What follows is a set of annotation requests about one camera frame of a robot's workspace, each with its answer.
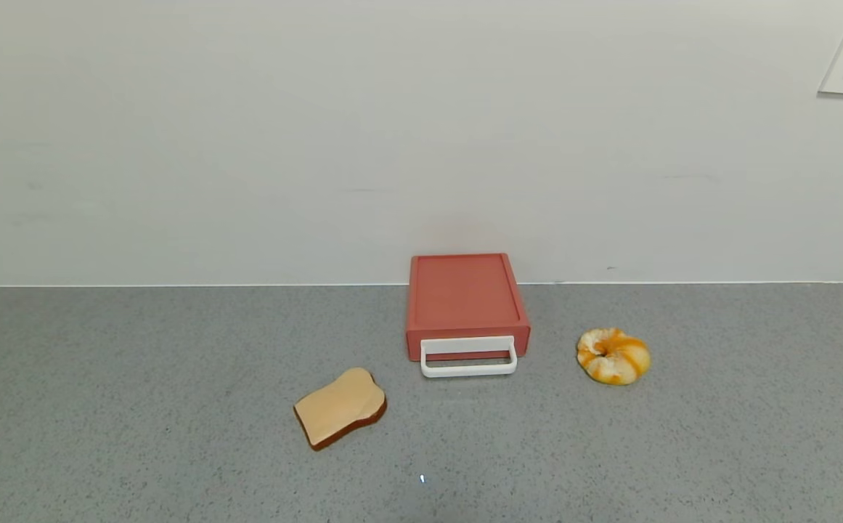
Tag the red drawer case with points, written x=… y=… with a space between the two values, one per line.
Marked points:
x=465 y=290

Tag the toast bread slice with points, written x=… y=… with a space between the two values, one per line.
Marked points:
x=337 y=407

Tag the orange white bagel roll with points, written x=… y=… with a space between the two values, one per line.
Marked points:
x=617 y=356

